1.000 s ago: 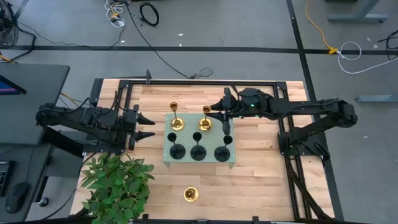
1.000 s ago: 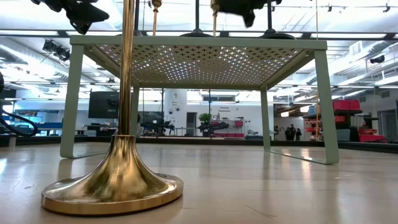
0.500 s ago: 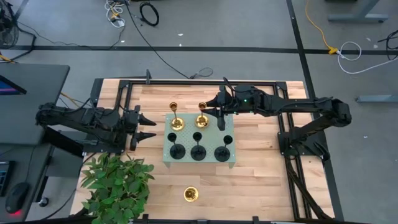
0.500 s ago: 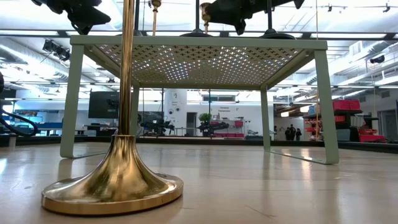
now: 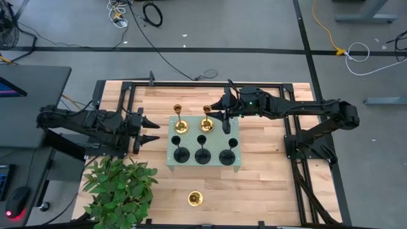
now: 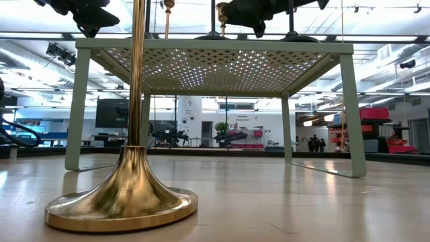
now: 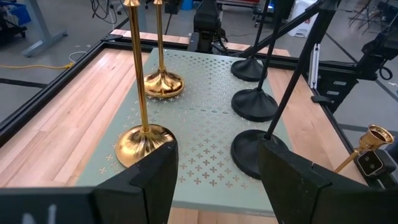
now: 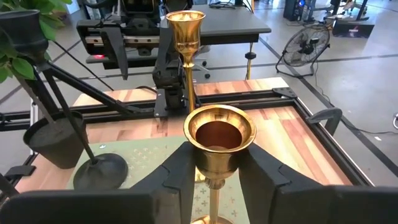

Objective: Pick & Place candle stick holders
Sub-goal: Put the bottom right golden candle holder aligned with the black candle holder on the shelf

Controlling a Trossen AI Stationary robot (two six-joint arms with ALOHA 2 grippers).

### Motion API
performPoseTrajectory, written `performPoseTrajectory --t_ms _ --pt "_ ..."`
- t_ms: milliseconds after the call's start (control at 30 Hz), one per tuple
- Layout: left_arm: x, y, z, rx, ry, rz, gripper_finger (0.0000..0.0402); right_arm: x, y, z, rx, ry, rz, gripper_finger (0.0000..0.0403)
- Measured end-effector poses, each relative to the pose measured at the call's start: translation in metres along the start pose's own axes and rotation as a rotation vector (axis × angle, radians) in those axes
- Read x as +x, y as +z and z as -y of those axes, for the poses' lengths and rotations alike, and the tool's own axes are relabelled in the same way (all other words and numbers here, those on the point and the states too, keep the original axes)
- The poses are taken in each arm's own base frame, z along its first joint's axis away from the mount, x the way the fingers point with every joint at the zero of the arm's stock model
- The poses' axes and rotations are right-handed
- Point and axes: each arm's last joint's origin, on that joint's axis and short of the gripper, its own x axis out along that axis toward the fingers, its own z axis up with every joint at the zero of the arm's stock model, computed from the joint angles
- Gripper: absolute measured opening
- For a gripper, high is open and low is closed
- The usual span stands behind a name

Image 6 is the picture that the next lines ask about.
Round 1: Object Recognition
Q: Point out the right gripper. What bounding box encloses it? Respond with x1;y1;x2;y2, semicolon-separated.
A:
218;0;331;38

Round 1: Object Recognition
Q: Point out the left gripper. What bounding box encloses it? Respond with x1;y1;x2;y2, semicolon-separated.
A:
32;0;120;38

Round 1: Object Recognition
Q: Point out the gold candlestick holder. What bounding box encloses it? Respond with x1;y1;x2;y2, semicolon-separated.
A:
163;0;176;40
216;1;230;37
44;0;200;233

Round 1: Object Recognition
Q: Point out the black candlestick holder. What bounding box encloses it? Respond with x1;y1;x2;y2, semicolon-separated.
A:
279;0;320;44
124;0;156;40
193;0;232;41

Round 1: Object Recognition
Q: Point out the black stage light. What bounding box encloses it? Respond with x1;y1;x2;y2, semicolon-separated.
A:
45;42;77;67

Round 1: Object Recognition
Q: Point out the large black monitor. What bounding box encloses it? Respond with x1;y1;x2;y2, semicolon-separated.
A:
95;97;130;129

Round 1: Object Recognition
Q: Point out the white pillar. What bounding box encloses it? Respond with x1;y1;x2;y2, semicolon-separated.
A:
177;95;203;148

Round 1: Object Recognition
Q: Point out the background potted plant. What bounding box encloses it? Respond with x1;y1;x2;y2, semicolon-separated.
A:
214;121;230;148

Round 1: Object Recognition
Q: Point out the rack with red bins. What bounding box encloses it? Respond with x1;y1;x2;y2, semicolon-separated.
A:
230;128;265;149

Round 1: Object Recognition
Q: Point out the black ceiling device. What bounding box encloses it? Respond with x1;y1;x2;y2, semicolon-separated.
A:
398;59;417;70

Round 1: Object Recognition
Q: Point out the shelf with red bins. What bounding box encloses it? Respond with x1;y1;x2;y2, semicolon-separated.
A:
327;106;418;155

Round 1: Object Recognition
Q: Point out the silver ventilation duct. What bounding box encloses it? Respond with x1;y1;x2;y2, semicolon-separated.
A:
0;46;75;90
331;43;430;92

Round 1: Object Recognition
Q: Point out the thick black cable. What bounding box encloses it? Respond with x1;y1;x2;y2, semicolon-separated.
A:
0;76;42;149

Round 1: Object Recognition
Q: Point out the black overhead frame bar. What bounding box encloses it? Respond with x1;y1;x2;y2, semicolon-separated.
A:
0;31;430;44

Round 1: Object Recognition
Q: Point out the black table frame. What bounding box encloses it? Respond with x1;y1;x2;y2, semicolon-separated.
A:
0;145;430;167

